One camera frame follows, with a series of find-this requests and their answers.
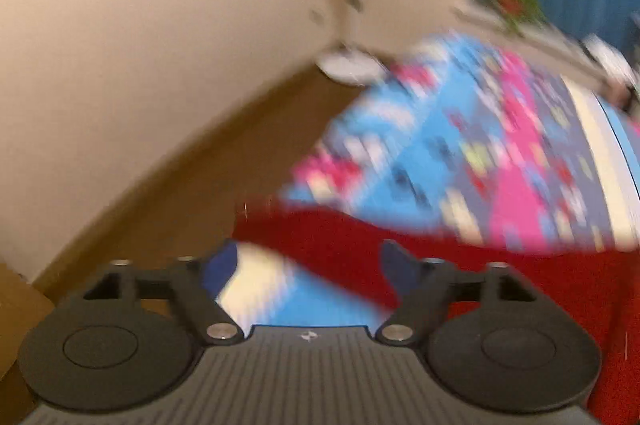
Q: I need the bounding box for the red knit sweater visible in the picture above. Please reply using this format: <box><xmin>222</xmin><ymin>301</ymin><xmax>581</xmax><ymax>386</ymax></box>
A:
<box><xmin>233</xmin><ymin>202</ymin><xmax>639</xmax><ymax>424</ymax></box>

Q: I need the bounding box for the colourful floral fleece blanket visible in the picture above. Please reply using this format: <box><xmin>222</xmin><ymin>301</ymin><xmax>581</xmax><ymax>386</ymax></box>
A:
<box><xmin>215</xmin><ymin>34</ymin><xmax>639</xmax><ymax>327</ymax></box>

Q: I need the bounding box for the white windowsill ledge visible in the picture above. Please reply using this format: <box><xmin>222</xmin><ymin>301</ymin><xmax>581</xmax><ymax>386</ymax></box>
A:
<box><xmin>451</xmin><ymin>2</ymin><xmax>631</xmax><ymax>104</ymax></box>

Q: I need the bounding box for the green potted plant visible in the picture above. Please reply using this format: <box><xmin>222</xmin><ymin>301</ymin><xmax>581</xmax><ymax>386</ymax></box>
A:
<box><xmin>480</xmin><ymin>0</ymin><xmax>546</xmax><ymax>37</ymax></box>

